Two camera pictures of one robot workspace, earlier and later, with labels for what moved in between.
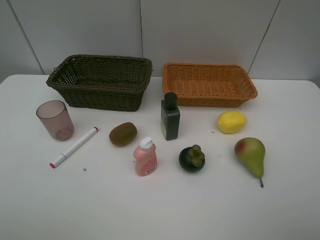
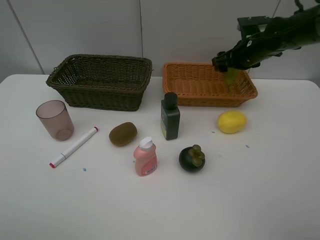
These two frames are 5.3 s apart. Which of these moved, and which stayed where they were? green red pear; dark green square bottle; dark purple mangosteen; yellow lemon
Moved: green red pear
Stayed: dark purple mangosteen; dark green square bottle; yellow lemon
